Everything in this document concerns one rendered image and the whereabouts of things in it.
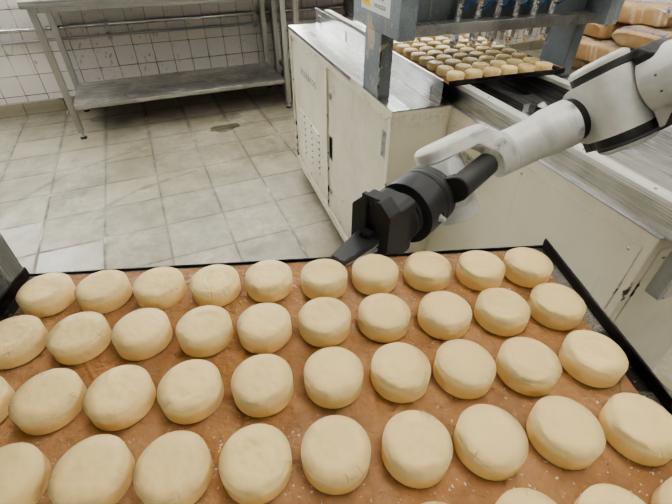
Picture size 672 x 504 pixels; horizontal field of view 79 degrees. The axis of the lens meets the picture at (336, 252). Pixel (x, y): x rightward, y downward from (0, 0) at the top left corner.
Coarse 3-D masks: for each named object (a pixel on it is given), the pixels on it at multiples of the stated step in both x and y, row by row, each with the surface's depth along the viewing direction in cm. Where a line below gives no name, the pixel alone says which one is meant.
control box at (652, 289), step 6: (666, 258) 75; (666, 264) 75; (660, 270) 76; (666, 270) 75; (654, 276) 78; (660, 276) 76; (666, 276) 75; (654, 282) 78; (660, 282) 77; (666, 282) 76; (648, 288) 79; (654, 288) 78; (660, 288) 77; (666, 288) 76; (654, 294) 78; (660, 294) 77; (666, 294) 77
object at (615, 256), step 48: (528, 96) 126; (480, 192) 115; (528, 192) 98; (576, 192) 85; (432, 240) 148; (480, 240) 120; (528, 240) 101; (576, 240) 87; (624, 240) 76; (624, 288) 79
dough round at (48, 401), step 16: (64, 368) 34; (32, 384) 33; (48, 384) 33; (64, 384) 33; (80, 384) 33; (16, 400) 32; (32, 400) 32; (48, 400) 32; (64, 400) 32; (80, 400) 33; (16, 416) 31; (32, 416) 31; (48, 416) 31; (64, 416) 31; (32, 432) 31; (48, 432) 31
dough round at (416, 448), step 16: (400, 416) 31; (416, 416) 31; (432, 416) 31; (384, 432) 30; (400, 432) 30; (416, 432) 30; (432, 432) 30; (384, 448) 29; (400, 448) 29; (416, 448) 29; (432, 448) 29; (448, 448) 29; (384, 464) 30; (400, 464) 28; (416, 464) 28; (432, 464) 28; (448, 464) 28; (400, 480) 28; (416, 480) 28; (432, 480) 28
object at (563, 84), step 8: (512, 80) 136; (520, 80) 132; (528, 80) 129; (536, 80) 126; (544, 80) 123; (552, 80) 120; (560, 80) 119; (528, 88) 130; (536, 88) 127; (544, 88) 124; (552, 88) 121; (560, 88) 119; (568, 88) 116; (544, 96) 125; (552, 96) 122; (560, 96) 119; (664, 128) 94; (656, 136) 96; (664, 136) 94; (648, 144) 98; (656, 144) 96; (664, 144) 95; (664, 152) 95
